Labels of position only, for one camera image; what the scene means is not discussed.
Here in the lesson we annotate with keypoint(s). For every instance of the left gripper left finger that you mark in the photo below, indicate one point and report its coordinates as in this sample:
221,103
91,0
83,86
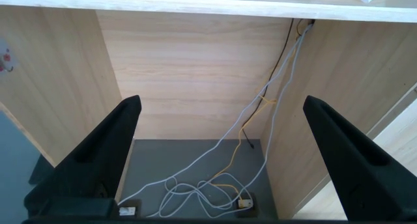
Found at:
97,159

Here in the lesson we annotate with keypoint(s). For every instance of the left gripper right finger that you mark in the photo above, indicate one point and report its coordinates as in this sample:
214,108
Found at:
358,172

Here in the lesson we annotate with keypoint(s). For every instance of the black plug with white label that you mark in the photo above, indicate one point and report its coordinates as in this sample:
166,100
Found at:
127,211
245,203

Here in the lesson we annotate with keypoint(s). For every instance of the wooden counter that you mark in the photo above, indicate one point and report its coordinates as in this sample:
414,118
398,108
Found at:
195,71

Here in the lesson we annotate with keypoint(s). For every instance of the clear wall hook sticker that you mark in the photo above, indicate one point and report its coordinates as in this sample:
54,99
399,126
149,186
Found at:
6,58

